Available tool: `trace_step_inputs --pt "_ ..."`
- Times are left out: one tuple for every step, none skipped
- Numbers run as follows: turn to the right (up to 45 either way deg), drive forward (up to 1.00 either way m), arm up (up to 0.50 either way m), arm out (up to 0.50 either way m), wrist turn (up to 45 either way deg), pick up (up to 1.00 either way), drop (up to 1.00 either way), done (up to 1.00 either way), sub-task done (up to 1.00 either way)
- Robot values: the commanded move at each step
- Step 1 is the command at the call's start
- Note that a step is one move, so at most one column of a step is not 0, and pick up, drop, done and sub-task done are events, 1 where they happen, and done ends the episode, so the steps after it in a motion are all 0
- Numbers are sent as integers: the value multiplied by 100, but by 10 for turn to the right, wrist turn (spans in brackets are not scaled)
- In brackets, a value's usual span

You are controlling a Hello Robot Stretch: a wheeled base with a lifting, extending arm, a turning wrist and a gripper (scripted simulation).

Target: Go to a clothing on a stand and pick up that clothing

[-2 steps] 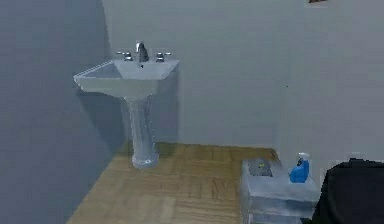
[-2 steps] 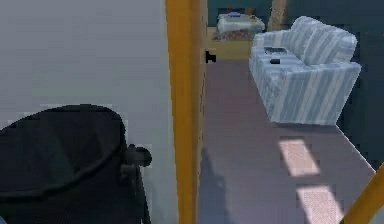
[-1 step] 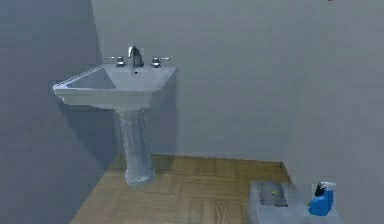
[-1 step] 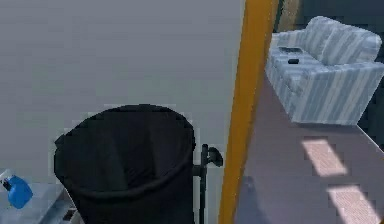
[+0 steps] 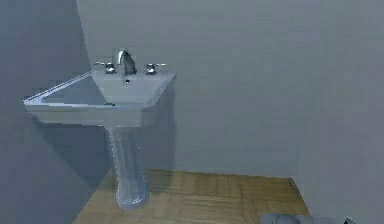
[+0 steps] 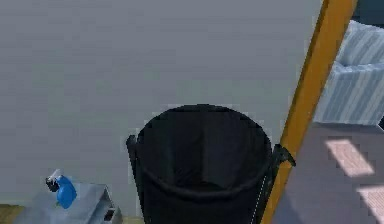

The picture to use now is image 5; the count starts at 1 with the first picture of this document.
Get white pedestal sink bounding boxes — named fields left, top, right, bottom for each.
left=22, top=69, right=177, bottom=211

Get chrome faucet handle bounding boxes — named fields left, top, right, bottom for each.
left=94, top=61, right=118, bottom=75
left=143, top=62, right=167, bottom=76

